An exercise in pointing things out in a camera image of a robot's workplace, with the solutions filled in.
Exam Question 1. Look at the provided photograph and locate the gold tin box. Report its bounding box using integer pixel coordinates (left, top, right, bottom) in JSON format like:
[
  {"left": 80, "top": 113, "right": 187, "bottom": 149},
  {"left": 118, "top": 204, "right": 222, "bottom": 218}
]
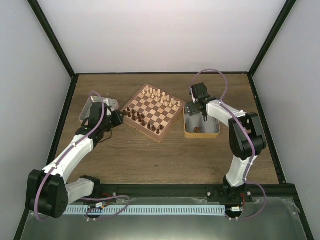
[{"left": 183, "top": 106, "right": 221, "bottom": 139}]

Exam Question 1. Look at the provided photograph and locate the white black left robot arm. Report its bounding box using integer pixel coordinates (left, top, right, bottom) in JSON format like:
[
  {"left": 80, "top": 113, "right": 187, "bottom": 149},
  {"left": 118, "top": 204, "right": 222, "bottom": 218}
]
[{"left": 25, "top": 102, "right": 124, "bottom": 219}]

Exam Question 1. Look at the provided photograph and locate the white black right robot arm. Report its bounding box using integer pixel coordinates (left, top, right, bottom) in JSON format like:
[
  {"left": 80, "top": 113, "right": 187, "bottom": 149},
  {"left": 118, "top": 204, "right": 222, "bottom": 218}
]
[{"left": 185, "top": 83, "right": 267, "bottom": 202}]

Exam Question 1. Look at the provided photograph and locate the wooden chess board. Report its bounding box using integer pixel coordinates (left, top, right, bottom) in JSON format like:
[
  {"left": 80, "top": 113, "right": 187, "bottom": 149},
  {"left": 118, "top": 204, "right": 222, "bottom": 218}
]
[{"left": 121, "top": 83, "right": 186, "bottom": 142}]

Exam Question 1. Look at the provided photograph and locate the pink tin box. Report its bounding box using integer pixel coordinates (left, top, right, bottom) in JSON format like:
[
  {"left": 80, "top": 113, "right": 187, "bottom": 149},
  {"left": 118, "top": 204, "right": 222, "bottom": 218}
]
[{"left": 78, "top": 96, "right": 119, "bottom": 123}]

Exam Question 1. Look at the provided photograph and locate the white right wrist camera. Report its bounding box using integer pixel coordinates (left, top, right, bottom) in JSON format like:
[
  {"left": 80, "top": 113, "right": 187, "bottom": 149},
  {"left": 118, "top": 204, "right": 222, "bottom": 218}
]
[{"left": 189, "top": 86, "right": 197, "bottom": 103}]

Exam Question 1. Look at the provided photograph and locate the white slotted cable duct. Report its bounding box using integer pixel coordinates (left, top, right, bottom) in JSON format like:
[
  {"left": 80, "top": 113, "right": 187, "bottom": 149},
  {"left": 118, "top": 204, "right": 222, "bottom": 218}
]
[{"left": 64, "top": 205, "right": 226, "bottom": 216}]

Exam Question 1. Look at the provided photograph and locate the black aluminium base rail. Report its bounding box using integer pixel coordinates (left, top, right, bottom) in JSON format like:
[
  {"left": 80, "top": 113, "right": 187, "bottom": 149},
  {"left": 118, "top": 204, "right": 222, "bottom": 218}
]
[{"left": 72, "top": 183, "right": 296, "bottom": 204}]

